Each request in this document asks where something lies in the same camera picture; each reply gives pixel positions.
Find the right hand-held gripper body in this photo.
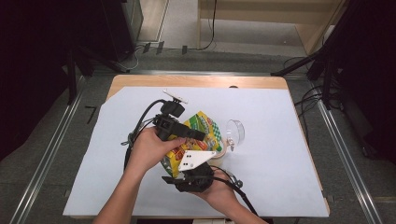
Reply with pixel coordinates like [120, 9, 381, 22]
[173, 149, 217, 193]

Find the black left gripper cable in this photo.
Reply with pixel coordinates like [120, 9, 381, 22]
[120, 98, 166, 171]

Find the clear jar with beige collar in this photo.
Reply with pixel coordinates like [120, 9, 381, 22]
[206, 119, 247, 167]

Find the metal floor rail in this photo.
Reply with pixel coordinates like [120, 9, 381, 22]
[309, 78, 385, 224]
[8, 74, 88, 224]

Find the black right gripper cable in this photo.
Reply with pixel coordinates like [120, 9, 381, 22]
[210, 165, 260, 217]

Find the person's right hand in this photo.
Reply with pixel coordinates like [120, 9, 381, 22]
[191, 176, 243, 217]

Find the black cabinet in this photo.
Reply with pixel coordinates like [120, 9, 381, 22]
[92, 0, 145, 63]

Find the person's left hand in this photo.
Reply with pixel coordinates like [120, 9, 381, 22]
[124, 125, 187, 180]

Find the dark curtain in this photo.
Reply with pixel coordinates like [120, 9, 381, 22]
[335, 0, 396, 164]
[0, 0, 106, 161]

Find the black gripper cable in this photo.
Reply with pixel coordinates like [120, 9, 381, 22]
[210, 165, 260, 217]
[120, 98, 166, 171]

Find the black tripod stand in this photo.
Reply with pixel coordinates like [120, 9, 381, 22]
[64, 45, 130, 105]
[270, 0, 356, 110]

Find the bundle of black floor cables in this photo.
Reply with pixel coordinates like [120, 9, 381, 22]
[281, 55, 344, 147]

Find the white floor cable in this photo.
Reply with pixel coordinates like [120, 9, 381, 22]
[118, 46, 148, 71]

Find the light wooden shelf unit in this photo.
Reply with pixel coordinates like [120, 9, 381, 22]
[196, 0, 347, 56]

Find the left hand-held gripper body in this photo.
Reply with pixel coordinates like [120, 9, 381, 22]
[152, 90, 190, 142]

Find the hanging black cable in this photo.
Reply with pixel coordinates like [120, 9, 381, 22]
[196, 0, 219, 51]

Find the green and yellow spout pouch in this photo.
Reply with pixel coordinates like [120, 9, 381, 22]
[160, 110, 223, 178]

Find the white table sheet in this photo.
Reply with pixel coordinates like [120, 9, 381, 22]
[62, 86, 331, 218]

